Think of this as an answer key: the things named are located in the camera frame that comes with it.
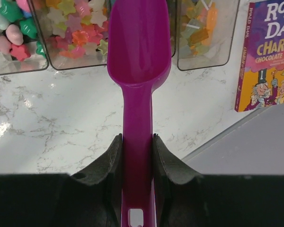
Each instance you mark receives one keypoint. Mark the clear bin opaque star candies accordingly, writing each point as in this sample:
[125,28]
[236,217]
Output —
[21,49]

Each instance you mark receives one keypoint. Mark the Roald Dahl paperback book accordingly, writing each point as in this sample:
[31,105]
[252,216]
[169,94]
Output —
[261,76]

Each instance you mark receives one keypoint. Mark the clear bin translucent star candies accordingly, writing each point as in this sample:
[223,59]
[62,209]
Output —
[74,32]

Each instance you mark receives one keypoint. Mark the magenta plastic scoop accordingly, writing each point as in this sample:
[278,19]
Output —
[139,61]

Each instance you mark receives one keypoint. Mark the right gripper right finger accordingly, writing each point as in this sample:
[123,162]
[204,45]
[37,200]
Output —
[187,198]

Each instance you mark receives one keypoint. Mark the clear bin popsicle candies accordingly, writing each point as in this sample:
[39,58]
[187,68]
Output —
[205,30]

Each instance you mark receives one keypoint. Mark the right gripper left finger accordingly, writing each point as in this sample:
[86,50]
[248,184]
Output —
[90,197]

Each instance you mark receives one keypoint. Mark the clear bin lollipops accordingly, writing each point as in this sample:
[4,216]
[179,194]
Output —
[172,7]

